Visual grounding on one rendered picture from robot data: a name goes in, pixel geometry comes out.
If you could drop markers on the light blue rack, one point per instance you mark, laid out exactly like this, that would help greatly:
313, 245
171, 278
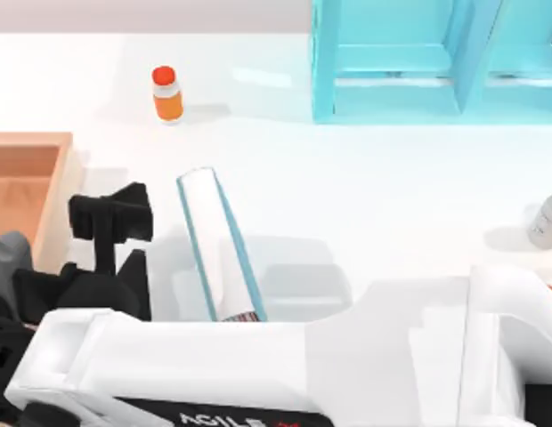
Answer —
392, 98

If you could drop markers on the white book with blue cover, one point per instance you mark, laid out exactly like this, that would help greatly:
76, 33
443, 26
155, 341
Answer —
213, 231

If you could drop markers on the pale grey bottle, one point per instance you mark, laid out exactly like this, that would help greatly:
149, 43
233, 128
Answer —
547, 222

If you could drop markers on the orange bottle with red cap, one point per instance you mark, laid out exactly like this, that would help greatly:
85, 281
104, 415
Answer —
168, 103

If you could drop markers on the shallow salmon-coloured box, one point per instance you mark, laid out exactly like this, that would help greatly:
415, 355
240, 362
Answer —
18, 187

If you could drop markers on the pale grey rounded box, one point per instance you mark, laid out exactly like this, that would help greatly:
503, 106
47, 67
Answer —
11, 255

